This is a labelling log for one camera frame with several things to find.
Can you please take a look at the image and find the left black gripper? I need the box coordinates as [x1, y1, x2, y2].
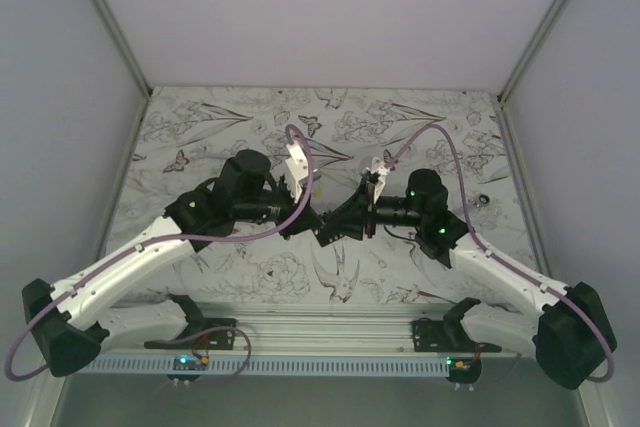
[234, 176, 323, 241]

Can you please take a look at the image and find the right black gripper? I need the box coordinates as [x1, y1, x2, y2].
[325, 177, 425, 240]

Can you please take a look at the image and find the black fuse box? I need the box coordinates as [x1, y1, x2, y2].
[314, 224, 344, 247]

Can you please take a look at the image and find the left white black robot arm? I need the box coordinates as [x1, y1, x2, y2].
[22, 141, 315, 378]

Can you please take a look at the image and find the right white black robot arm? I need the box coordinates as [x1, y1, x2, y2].
[315, 169, 617, 390]

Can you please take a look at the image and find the floral patterned mat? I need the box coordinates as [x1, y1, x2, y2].
[107, 86, 536, 305]

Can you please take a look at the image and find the silver ratchet wrench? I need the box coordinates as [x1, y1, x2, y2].
[474, 194, 491, 207]

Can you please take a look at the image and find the right controller board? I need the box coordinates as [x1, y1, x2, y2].
[446, 358, 482, 390]

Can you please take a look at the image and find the controller board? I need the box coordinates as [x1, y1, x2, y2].
[446, 358, 482, 390]
[167, 354, 208, 387]

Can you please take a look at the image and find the left controller board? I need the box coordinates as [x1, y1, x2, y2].
[167, 354, 208, 387]

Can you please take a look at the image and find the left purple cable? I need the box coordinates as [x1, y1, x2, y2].
[3, 125, 317, 388]

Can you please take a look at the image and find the purple cable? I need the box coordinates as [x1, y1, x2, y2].
[387, 122, 617, 391]
[3, 125, 317, 388]

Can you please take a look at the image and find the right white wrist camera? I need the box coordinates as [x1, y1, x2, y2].
[359, 157, 390, 189]

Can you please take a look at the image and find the aluminium rail base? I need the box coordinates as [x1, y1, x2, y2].
[47, 302, 596, 359]

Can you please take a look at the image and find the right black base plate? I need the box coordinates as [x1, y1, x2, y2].
[411, 318, 479, 353]

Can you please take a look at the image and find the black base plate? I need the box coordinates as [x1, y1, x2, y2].
[144, 318, 237, 353]
[411, 318, 479, 353]

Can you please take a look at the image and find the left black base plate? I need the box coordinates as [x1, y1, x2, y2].
[144, 318, 237, 353]

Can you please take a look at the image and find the white slotted cable duct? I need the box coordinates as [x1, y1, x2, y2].
[83, 354, 448, 378]

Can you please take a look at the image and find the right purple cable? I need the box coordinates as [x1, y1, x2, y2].
[387, 122, 617, 391]

